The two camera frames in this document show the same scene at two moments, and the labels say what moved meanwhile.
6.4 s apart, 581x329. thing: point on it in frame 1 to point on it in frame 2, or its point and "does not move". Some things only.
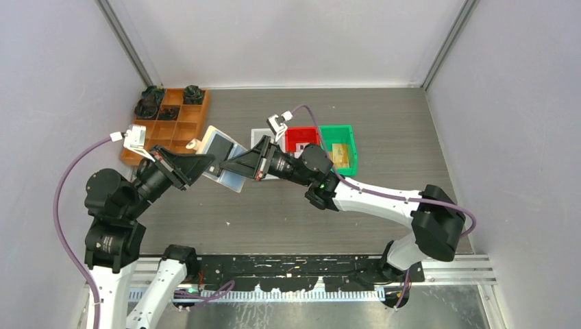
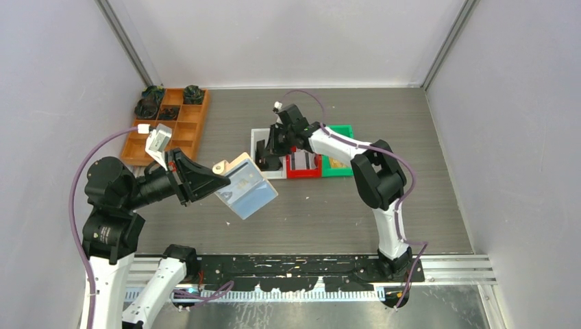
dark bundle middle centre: [168, 114] does not move
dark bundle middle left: [146, 108] does not move
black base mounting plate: [301, 273] does not move
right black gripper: [255, 164] to [273, 147]
